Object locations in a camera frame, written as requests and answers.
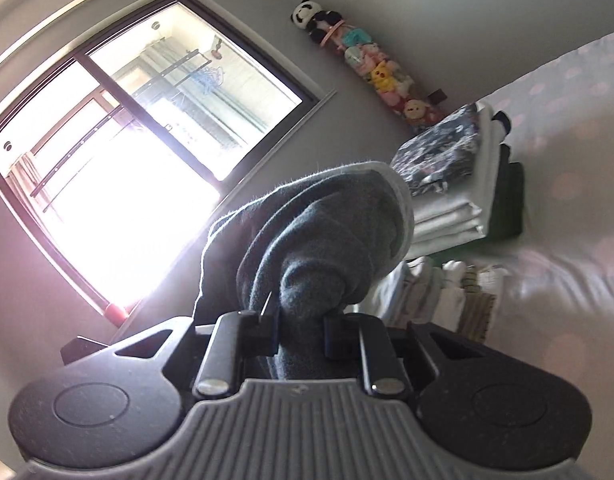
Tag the white folded bedding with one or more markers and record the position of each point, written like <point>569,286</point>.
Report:
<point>462,215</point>

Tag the small red object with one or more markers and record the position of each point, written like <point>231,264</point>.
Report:
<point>116,312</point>

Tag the panda plush toy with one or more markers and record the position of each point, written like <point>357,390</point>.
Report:
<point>307,15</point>

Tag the hanging column of plush toys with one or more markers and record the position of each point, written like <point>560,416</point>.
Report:
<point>382,75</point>

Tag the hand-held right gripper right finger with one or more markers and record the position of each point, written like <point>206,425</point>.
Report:
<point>328,335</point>

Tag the bed with pale dotted sheet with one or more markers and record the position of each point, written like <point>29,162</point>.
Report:
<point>562,185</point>

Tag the white folded garment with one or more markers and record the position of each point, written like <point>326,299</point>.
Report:
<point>422,290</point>

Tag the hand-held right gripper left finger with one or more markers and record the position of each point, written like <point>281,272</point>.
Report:
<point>274,332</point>

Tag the grey fleece garment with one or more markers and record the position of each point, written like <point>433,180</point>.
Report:
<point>327,240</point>

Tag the large glass window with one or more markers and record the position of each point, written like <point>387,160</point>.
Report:
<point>137,170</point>

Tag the dark green folded garment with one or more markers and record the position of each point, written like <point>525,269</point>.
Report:
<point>509,195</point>

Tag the striped folded garment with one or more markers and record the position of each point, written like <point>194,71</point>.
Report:
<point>482,305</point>

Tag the dark floral folded cloth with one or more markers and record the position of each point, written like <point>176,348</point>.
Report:
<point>437,155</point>

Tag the black sock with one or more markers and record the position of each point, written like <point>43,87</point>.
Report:
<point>502,122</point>

